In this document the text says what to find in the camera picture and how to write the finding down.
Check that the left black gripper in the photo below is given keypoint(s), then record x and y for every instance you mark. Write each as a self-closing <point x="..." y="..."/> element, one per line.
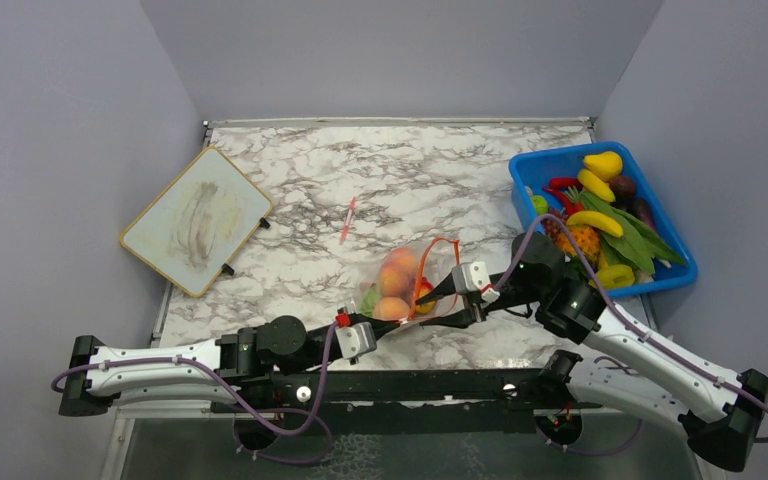
<point x="380" y="326"/>

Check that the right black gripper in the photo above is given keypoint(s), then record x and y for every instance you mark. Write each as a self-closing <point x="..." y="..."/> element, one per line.
<point x="460" y="319"/>

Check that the green cabbage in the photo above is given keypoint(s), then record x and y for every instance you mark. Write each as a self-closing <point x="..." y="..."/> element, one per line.
<point x="369" y="300"/>

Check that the clear orange zip top bag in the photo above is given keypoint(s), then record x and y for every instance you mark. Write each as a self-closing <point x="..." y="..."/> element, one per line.
<point x="436" y="258"/>

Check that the pink peach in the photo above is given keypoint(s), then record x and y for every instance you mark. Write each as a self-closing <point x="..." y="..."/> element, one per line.
<point x="391" y="309"/>

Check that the small orange peach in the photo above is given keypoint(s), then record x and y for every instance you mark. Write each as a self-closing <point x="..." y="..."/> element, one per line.
<point x="406" y="258"/>

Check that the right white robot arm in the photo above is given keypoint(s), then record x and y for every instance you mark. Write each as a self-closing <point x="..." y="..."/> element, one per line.
<point x="718" y="411"/>

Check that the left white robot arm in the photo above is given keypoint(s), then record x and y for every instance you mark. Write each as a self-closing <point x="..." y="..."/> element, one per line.
<point x="219" y="370"/>

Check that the red white pen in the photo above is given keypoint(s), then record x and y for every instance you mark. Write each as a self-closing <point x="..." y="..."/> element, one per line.
<point x="348" y="220"/>

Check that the dark grape bunch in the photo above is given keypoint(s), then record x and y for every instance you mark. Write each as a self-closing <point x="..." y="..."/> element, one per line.
<point x="551" y="228"/>

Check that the small green lime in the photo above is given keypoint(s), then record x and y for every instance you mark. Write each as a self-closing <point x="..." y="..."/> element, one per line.
<point x="540" y="204"/>

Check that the orange spiky pineapple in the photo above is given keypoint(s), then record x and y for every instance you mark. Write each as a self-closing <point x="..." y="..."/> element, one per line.
<point x="586" y="238"/>

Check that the yellow banana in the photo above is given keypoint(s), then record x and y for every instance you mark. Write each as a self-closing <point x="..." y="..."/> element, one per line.
<point x="600" y="188"/>
<point x="596" y="220"/>

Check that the yellow bell pepper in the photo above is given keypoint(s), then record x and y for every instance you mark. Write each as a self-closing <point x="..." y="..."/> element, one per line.
<point x="616" y="276"/>

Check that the red chili pepper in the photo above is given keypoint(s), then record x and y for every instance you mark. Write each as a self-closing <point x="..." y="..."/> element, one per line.
<point x="566" y="190"/>

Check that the green leafy vegetable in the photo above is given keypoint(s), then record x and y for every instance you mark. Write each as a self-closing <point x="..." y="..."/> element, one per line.
<point x="640" y="247"/>

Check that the dark passion fruit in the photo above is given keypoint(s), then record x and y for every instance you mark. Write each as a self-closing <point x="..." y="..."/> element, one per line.
<point x="624" y="188"/>

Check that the yellow pear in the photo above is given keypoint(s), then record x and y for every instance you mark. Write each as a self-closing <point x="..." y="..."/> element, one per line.
<point x="606" y="165"/>

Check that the wood framed whiteboard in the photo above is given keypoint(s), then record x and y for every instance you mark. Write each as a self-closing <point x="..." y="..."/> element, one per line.
<point x="199" y="222"/>

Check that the purple eggplant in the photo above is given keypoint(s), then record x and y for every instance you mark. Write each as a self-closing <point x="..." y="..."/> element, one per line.
<point x="642" y="210"/>

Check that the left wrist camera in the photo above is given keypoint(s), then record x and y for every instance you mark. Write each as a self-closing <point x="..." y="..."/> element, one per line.
<point x="355" y="336"/>

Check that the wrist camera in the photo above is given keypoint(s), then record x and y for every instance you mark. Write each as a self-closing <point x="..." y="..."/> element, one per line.
<point x="472" y="281"/>
<point x="355" y="336"/>

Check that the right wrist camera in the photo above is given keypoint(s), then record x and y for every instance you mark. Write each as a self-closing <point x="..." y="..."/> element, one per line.
<point x="472" y="281"/>

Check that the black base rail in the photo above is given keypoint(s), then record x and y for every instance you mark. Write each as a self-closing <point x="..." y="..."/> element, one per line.
<point x="441" y="401"/>

